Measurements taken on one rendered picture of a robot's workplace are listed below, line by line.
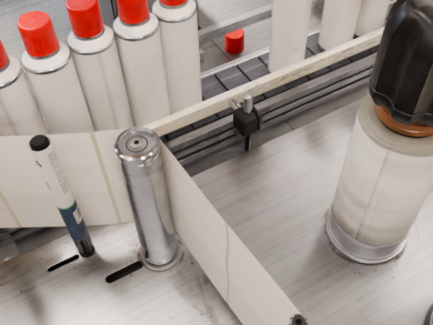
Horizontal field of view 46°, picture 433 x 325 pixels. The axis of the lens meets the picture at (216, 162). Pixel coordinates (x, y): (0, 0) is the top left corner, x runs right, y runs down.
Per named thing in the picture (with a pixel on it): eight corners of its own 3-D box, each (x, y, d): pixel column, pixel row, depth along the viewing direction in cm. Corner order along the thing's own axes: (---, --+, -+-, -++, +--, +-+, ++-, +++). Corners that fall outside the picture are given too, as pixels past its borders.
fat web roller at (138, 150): (150, 279, 55) (121, 171, 40) (133, 247, 57) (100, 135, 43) (188, 260, 56) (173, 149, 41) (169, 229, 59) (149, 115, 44)
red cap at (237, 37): (248, 48, 87) (249, 32, 84) (232, 56, 85) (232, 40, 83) (235, 39, 88) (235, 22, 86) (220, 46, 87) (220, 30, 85)
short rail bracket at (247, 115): (242, 168, 70) (243, 106, 61) (231, 154, 72) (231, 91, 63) (261, 158, 71) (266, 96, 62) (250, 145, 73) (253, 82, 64)
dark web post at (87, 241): (82, 260, 56) (31, 151, 42) (77, 248, 57) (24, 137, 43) (97, 253, 57) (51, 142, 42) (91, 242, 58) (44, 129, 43)
